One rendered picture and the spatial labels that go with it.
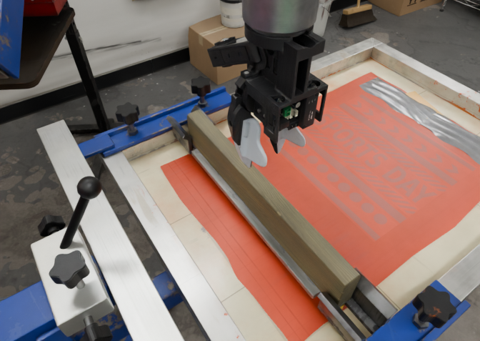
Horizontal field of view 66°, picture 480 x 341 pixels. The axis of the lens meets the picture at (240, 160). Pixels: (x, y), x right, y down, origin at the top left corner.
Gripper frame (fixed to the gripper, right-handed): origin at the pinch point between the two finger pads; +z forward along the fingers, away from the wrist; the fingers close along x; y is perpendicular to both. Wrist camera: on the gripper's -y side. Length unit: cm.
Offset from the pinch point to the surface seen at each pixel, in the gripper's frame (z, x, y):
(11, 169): 111, -51, -155
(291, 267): 12.3, -2.9, 12.4
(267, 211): 7.9, -2.0, 4.9
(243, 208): 12.2, -2.8, -0.3
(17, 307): 7.5, -36.1, -0.6
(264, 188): 5.8, -0.7, 2.4
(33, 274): 111, -55, -83
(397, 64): 14, 57, -17
